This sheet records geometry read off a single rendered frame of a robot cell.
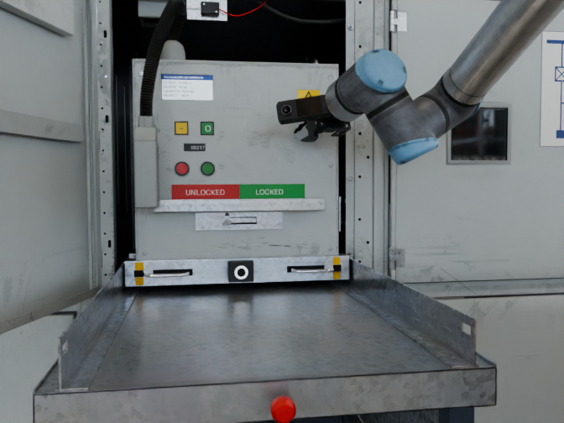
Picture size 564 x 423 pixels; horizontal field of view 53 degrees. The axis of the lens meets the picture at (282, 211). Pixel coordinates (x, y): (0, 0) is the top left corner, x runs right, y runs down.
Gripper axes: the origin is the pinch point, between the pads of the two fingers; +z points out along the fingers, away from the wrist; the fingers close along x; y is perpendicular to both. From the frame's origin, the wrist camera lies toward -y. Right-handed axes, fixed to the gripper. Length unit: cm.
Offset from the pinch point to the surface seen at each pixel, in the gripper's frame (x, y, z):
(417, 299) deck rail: -42, 3, -34
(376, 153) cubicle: -4.1, 23.4, 1.3
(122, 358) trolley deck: -46, -47, -27
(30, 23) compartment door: 20, -57, -4
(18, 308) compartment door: -35, -61, 5
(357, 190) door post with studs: -12.9, 18.4, 5.0
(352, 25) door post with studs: 26.6, 16.2, -6.6
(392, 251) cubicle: -29.3, 26.0, 4.4
